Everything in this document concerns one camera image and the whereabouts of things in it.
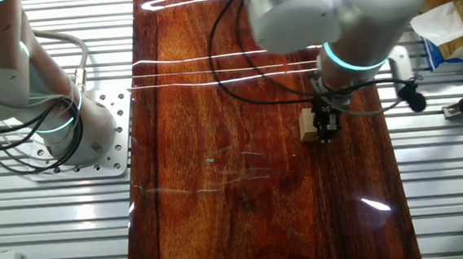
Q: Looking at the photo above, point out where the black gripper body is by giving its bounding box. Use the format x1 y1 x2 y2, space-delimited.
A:
311 95 342 122

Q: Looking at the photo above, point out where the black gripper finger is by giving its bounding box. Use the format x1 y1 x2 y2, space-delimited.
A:
318 117 343 144
311 113 324 136

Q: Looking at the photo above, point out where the small tan wooden block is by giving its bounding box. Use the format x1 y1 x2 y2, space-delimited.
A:
298 108 320 143

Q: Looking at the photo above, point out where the glossy wood-grain mat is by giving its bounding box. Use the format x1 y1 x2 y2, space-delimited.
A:
108 0 424 259

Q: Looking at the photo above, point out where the white yellow blue paper bag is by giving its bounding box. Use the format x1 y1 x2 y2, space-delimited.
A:
408 0 463 73

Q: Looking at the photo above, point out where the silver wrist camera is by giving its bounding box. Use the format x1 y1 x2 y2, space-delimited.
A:
386 44 417 93

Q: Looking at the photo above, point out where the black cable with thick plug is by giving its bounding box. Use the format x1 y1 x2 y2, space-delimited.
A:
232 0 429 126

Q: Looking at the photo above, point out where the thin black cable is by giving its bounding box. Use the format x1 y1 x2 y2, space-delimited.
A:
203 0 315 110

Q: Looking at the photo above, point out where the black looped cable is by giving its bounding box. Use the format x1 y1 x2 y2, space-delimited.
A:
0 94 88 178

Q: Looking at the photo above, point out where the grey cable with metal connector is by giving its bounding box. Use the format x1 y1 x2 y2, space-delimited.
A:
32 26 92 97

